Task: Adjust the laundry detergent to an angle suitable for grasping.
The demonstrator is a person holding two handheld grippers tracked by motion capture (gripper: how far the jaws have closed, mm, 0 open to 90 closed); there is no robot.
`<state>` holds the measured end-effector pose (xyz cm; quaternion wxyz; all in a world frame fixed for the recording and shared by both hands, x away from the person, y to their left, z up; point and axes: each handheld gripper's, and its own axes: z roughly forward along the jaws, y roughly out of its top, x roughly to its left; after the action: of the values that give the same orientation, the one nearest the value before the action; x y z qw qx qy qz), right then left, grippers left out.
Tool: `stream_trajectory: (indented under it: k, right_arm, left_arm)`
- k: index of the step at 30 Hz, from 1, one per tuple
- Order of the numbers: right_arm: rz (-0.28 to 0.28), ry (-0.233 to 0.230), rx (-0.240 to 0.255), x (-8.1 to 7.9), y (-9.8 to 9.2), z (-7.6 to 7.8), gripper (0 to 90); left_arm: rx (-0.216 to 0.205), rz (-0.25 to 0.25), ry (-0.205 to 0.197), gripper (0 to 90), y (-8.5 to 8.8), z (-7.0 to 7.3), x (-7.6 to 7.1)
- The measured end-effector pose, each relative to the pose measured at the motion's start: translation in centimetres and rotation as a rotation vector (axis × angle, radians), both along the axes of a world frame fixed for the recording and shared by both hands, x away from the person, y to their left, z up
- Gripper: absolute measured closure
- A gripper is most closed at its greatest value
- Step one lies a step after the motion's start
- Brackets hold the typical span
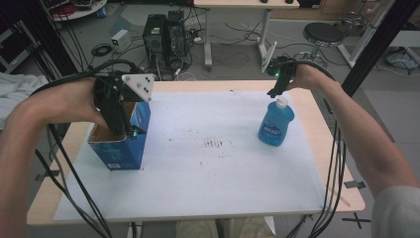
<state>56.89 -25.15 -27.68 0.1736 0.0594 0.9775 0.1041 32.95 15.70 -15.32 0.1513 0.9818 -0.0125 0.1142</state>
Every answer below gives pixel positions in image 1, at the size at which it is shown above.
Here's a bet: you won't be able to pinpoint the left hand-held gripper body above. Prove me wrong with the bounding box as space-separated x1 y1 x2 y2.
93 70 157 115

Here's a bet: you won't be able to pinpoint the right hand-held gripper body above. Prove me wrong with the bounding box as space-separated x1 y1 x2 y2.
261 41 299 83

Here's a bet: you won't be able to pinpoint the blue cardboard box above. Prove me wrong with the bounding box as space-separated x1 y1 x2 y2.
86 100 152 172

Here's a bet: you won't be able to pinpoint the blue liquid soap bottle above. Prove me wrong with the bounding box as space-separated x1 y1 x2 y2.
258 95 296 148

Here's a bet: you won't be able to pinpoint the person's right hand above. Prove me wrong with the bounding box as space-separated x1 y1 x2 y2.
286 63 335 92

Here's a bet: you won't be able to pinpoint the person's left hand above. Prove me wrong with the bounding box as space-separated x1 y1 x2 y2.
31 77 111 131

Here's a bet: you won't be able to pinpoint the small white box device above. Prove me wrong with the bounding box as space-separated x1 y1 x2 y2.
110 29 132 53

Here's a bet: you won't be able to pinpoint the black round stool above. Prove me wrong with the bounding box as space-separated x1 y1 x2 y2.
296 22 347 68

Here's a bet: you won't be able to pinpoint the black computer tower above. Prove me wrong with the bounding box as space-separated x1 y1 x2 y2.
165 10 186 61
142 13 167 64

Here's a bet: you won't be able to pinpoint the wooden desk with white legs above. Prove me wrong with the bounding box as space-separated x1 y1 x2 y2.
192 0 301 72

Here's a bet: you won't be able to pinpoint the white table mat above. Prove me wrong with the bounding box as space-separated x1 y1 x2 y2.
52 90 327 222

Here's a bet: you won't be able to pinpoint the chrome stool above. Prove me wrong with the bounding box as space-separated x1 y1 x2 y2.
336 11 368 32

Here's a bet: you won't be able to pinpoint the black tape strip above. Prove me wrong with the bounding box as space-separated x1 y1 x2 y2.
343 179 368 190
35 170 61 182

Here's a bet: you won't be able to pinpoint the round white table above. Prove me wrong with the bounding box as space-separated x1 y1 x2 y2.
42 0 109 23

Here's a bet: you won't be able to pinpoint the black curtain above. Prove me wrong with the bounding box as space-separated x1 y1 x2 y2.
0 0 79 80

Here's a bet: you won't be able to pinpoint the white cloth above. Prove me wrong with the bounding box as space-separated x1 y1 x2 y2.
0 71 50 131

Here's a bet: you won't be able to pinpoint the person's beige trouser legs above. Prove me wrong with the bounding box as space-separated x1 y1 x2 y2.
174 216 275 238

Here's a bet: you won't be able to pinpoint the black tape cross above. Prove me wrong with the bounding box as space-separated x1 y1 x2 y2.
341 211 372 230

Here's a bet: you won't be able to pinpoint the person's grey sleeve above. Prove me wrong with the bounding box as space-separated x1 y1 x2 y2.
370 184 420 238

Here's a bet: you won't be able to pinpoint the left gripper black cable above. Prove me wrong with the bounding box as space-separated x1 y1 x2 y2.
29 59 144 238

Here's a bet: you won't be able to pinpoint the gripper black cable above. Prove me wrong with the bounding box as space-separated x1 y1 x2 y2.
29 59 144 238
286 59 348 238

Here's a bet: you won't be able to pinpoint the coiled black cable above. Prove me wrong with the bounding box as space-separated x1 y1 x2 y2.
90 43 114 58

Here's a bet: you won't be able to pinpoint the white metal frame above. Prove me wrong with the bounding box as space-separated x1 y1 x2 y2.
336 0 397 69

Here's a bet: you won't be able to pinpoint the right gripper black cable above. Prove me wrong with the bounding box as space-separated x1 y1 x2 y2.
286 59 348 238

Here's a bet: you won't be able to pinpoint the black metal stand post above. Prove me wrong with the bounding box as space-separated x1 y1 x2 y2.
341 0 420 97

